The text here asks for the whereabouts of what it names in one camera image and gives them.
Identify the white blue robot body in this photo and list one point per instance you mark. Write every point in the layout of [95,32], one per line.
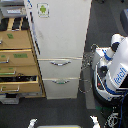
[110,66]

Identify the wooden drawer cabinet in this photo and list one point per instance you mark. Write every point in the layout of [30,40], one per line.
[19,69]

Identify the green android sticker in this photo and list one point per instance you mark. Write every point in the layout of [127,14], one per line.
[43,10]

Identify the grey box on cabinet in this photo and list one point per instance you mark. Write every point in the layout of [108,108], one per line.
[13,11]

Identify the white refrigerator with drawers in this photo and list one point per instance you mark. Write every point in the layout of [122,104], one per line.
[60,40]

